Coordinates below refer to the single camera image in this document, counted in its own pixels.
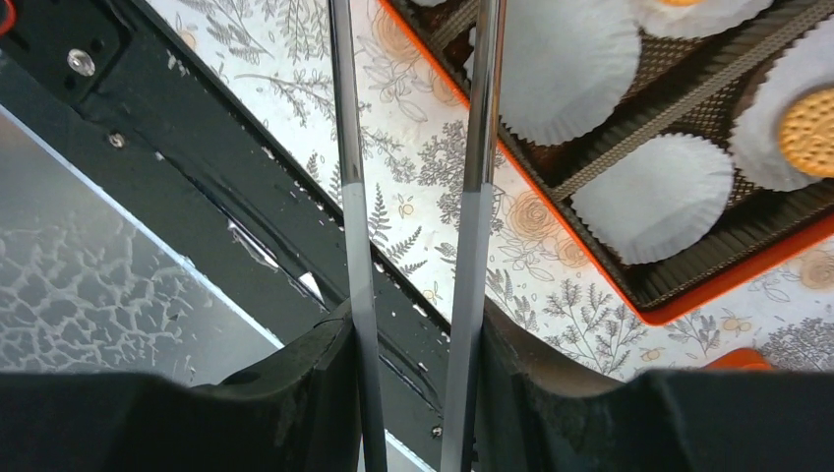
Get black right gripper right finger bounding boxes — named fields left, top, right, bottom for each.
left=475, top=303, right=833, bottom=471

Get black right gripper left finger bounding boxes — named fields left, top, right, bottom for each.
left=1, top=304, right=361, bottom=471

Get metal tongs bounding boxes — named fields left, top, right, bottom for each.
left=328, top=1, right=506, bottom=471

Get round golden cookie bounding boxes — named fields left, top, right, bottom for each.
left=658, top=0, right=703, bottom=8
left=777, top=87, right=833, bottom=178

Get orange tin lid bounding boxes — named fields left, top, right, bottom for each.
left=705, top=348, right=774, bottom=370

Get white paper cup front right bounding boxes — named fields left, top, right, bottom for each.
left=571, top=134, right=734, bottom=265

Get floral tablecloth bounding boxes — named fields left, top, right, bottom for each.
left=153, top=1, right=833, bottom=380

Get orange cookie tin box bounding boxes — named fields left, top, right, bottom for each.
left=378, top=0, right=834, bottom=327

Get white paper cup front middle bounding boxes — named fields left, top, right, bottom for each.
left=500, top=0, right=641, bottom=146

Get white paper cup back middle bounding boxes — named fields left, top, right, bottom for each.
left=628, top=0, right=773, bottom=39

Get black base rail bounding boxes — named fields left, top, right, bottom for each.
left=0, top=0, right=457, bottom=470

